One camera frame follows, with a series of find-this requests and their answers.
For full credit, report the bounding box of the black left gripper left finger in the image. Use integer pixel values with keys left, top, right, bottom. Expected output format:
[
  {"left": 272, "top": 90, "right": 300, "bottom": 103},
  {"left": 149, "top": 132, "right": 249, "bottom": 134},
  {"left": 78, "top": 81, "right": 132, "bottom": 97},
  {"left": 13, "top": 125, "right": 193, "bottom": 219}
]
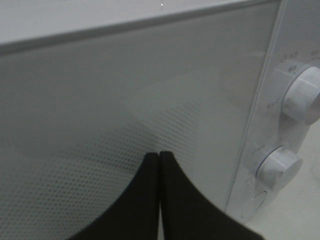
[{"left": 72, "top": 152, "right": 160, "bottom": 240}]

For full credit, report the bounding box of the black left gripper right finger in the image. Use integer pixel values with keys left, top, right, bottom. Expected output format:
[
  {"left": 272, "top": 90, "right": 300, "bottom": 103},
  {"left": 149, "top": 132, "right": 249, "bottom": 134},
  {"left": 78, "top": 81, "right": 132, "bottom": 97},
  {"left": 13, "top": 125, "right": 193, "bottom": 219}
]
[{"left": 159, "top": 151, "right": 263, "bottom": 240}]

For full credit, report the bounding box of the white dial knob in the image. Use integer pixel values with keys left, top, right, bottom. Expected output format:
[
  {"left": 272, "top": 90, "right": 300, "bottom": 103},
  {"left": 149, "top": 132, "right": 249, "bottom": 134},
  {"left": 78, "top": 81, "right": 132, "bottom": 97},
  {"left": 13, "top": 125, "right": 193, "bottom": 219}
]
[
  {"left": 281, "top": 66, "right": 320, "bottom": 126},
  {"left": 256, "top": 146, "right": 303, "bottom": 192}
]

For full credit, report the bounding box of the white microwave door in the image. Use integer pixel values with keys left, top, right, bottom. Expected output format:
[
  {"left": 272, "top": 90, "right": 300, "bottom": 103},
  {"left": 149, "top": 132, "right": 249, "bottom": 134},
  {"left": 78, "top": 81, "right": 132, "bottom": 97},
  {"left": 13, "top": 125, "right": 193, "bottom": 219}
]
[{"left": 0, "top": 0, "right": 281, "bottom": 240}]

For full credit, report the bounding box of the white microwave oven body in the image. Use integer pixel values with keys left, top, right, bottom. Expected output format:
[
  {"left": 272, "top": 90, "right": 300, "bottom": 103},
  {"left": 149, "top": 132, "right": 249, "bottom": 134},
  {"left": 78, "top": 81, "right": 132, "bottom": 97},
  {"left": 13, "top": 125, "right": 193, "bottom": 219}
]
[{"left": 0, "top": 0, "right": 320, "bottom": 226}]

